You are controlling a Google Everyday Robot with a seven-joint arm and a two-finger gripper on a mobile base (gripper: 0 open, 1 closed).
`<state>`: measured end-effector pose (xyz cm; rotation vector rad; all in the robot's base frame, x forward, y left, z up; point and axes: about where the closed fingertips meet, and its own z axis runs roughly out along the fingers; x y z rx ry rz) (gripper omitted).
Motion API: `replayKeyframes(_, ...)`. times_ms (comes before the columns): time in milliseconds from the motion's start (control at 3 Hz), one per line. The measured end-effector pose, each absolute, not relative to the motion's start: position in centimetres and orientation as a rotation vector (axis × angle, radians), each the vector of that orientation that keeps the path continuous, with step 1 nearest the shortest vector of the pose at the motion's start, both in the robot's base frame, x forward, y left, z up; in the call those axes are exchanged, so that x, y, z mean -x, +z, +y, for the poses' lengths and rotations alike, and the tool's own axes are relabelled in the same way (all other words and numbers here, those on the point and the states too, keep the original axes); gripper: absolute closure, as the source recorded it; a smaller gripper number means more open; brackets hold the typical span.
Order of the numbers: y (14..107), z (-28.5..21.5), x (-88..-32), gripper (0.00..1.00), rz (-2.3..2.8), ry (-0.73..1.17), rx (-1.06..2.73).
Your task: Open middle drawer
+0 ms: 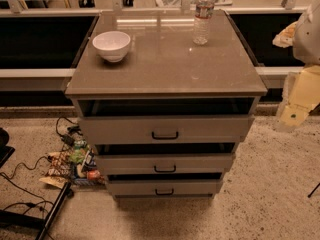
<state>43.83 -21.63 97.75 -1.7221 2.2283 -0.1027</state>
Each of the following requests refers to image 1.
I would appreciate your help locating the grey drawer cabinet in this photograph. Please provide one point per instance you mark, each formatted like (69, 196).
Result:
(166, 74)

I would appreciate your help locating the black stand leg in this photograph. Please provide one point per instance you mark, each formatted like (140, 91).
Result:
(42, 225)

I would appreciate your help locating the grey top drawer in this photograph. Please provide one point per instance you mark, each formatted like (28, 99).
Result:
(165, 129)

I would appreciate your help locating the black power adapter with cable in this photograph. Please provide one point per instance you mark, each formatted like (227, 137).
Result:
(68, 137)

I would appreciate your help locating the white ceramic bowl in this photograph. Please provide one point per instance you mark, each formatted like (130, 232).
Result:
(112, 46)

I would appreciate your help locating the black tripod leg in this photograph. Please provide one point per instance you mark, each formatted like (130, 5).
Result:
(315, 188)

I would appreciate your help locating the pile of snack packages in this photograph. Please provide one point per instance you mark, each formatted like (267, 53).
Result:
(75, 165)

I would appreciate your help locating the clear plastic water bottle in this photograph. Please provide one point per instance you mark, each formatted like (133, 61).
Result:
(203, 13)

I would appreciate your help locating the grey drawer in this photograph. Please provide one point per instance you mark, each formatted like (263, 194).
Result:
(164, 164)
(165, 129)
(165, 188)

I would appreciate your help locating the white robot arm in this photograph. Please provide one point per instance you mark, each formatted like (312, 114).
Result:
(306, 38)

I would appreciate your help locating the black object at left edge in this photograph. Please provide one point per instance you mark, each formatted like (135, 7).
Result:
(5, 150)

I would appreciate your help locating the grey bottom drawer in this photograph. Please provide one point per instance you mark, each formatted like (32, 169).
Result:
(165, 188)

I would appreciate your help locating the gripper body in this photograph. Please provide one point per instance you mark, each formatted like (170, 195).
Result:
(308, 39)

